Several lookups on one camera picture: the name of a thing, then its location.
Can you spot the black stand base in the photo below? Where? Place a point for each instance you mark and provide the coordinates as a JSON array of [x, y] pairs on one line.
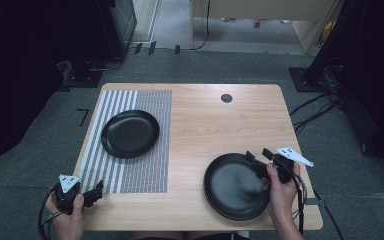
[[83, 78]]

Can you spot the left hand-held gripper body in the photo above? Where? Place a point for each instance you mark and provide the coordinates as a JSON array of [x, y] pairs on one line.
[[66, 198]]

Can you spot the striped grey white placemat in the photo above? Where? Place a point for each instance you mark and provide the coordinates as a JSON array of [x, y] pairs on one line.
[[146, 175]]

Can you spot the person's left hand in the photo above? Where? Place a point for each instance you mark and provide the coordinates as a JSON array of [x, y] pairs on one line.
[[68, 225]]

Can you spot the light wooden desk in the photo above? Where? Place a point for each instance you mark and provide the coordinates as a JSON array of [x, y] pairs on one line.
[[263, 8]]

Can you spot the dark cabinet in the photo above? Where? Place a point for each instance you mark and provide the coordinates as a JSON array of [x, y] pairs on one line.
[[123, 20]]

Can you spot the round dark table grommet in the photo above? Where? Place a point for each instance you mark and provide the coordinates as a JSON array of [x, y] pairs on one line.
[[226, 98]]

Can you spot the small red thing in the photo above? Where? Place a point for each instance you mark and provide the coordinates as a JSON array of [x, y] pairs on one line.
[[257, 22]]

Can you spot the yellow thing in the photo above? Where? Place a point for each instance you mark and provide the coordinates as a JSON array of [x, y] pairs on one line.
[[328, 29]]

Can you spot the person's right hand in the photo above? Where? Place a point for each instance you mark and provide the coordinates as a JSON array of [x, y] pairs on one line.
[[283, 198]]

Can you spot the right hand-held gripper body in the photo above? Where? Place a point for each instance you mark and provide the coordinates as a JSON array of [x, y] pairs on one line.
[[286, 170]]

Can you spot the black curtain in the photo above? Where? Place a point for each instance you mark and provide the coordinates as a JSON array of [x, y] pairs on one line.
[[373, 66], [20, 66]]

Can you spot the black stand base plate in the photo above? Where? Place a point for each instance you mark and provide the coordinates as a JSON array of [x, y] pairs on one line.
[[301, 80]]

